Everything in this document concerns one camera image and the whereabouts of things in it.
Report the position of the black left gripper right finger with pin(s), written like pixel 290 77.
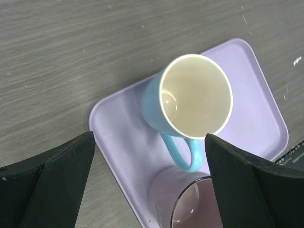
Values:
pixel 252 192

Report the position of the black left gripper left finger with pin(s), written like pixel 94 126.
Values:
pixel 46 190

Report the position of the purple glass mug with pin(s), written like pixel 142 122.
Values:
pixel 179 199

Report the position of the light blue mug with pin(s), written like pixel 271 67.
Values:
pixel 190 98

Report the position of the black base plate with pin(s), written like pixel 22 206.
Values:
pixel 293 159

